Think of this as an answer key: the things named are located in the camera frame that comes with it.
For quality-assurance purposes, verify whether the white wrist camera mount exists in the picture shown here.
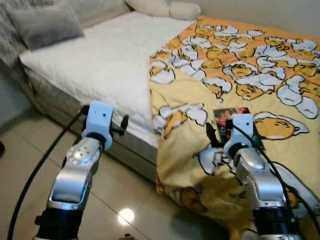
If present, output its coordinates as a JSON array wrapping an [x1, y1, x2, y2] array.
[[81, 101, 115, 151], [222, 113, 255, 159]]

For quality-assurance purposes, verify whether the grey printed headboard cushion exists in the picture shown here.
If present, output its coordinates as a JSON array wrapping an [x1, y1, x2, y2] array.
[[0, 0, 127, 68]]

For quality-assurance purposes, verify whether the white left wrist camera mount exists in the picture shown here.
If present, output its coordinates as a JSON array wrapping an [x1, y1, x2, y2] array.
[[81, 101, 115, 151]]

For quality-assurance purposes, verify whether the beige bolster pillow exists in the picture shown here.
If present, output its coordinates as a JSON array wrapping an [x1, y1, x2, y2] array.
[[125, 0, 202, 21]]

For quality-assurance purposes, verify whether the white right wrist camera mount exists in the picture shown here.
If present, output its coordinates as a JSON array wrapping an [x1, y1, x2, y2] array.
[[222, 113, 255, 159]]

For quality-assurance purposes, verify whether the grey bed base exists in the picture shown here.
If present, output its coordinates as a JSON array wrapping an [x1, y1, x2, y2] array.
[[22, 67, 162, 184]]

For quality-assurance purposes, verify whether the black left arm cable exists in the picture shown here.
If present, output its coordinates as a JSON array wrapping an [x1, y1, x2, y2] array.
[[6, 104, 91, 240]]

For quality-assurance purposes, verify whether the dark red green book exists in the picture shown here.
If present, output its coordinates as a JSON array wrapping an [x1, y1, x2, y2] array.
[[213, 106, 267, 152]]

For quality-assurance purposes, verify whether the yellow cartoon print blanket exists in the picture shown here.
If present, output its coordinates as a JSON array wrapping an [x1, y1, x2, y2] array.
[[148, 15, 320, 240]]

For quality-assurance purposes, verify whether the white quilted mattress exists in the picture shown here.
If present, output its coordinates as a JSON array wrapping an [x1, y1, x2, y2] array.
[[19, 11, 199, 149]]

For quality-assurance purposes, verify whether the grey pillow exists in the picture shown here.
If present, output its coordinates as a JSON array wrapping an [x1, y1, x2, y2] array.
[[6, 4, 85, 51]]

